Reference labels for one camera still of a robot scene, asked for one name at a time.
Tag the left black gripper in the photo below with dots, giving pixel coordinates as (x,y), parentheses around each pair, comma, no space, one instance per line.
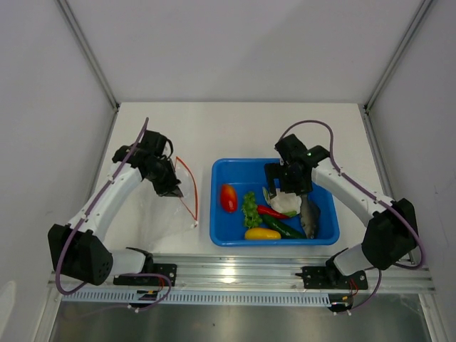
(172,182)

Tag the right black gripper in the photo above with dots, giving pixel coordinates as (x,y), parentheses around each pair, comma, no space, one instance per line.
(275,171)

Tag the clear zip bag orange zipper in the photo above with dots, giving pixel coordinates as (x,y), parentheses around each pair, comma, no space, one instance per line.
(172,217)

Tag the white cauliflower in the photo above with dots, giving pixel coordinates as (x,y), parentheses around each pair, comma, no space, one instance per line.
(285,203)

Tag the grey fish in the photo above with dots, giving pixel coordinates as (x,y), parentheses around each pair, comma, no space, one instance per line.
(309,217)

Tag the green cucumber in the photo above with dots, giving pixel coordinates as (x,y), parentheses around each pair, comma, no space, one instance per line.
(285,230)

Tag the yellow mango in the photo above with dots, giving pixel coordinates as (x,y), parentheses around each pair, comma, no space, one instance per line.
(260,233)

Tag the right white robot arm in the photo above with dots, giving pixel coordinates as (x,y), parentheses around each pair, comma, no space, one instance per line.
(391,230)

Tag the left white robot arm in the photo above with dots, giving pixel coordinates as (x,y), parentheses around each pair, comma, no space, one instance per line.
(77,248)

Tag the red chili pepper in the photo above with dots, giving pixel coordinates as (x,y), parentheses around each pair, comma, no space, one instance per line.
(264,210)

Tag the green grape bunch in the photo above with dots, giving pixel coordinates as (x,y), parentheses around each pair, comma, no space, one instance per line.
(252,218)

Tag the red tomato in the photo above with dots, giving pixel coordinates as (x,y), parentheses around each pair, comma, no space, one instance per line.
(228,198)

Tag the white slotted cable duct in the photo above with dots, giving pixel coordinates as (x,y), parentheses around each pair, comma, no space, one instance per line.
(240,298)

